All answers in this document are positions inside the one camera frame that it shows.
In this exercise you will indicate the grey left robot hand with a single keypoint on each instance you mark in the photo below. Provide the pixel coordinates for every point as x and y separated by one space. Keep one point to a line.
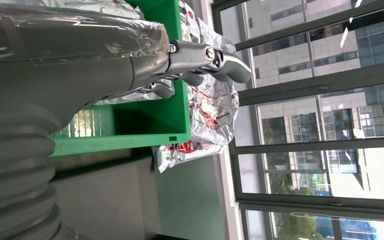
79 73

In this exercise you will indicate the pale grey mailer parcel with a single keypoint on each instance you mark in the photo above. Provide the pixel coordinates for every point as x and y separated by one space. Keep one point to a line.
112 7

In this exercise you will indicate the green plastic crate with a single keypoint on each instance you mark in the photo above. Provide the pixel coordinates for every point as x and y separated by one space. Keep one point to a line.
152 126

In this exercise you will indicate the crumpled silver printed mailer bag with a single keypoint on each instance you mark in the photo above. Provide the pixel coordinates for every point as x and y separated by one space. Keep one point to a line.
212 112

